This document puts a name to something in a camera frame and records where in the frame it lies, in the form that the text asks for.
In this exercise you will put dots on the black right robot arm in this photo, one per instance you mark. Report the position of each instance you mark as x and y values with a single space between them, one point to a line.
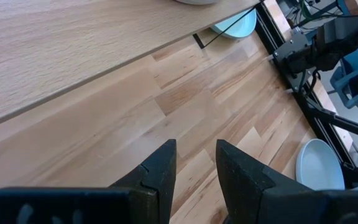
337 37

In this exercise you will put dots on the black table frame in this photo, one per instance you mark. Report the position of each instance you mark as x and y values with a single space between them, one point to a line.
337 149

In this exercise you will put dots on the mint green plate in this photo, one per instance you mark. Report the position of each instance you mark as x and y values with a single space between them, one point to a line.
241 28

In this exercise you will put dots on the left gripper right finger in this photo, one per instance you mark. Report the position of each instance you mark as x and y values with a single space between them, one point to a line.
244 193

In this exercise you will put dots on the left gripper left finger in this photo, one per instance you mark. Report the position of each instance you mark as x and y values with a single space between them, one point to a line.
154 186

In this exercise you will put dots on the white plate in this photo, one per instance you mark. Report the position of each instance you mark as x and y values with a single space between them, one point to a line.
319 165

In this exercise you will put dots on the blue chair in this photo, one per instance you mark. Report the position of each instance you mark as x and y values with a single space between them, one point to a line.
353 93

